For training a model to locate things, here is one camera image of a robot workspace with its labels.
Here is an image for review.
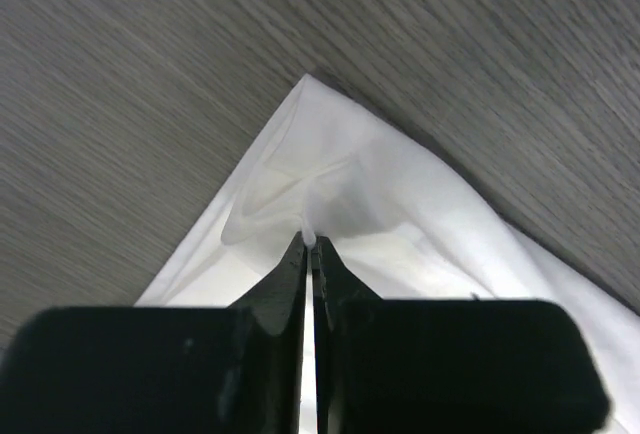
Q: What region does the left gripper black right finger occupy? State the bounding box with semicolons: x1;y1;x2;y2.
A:
311;237;610;433

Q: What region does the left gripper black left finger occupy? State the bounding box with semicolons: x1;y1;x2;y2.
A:
1;236;306;433

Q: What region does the white t shirt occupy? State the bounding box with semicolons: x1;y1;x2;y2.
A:
139;76;639;433

